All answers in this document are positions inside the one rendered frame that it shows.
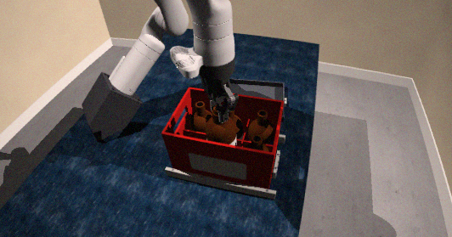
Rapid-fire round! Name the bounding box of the red crate with dividers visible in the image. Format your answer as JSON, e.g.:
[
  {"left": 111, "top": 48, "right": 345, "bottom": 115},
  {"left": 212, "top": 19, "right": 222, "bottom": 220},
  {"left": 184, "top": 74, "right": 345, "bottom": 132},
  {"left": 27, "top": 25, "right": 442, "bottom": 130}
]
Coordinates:
[{"left": 169, "top": 89, "right": 284, "bottom": 189}]

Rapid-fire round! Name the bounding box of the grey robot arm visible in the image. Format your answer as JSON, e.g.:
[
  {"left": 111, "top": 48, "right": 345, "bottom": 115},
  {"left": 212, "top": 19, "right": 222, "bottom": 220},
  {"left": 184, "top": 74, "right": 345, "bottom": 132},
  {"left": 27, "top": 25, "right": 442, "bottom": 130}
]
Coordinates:
[{"left": 109, "top": 0, "right": 234, "bottom": 95}]

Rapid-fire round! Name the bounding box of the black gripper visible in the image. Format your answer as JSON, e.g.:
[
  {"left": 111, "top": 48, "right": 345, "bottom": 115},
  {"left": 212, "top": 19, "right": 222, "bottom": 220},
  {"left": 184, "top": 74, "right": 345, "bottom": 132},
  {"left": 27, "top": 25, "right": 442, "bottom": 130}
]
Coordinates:
[{"left": 199, "top": 58, "right": 239, "bottom": 123}]

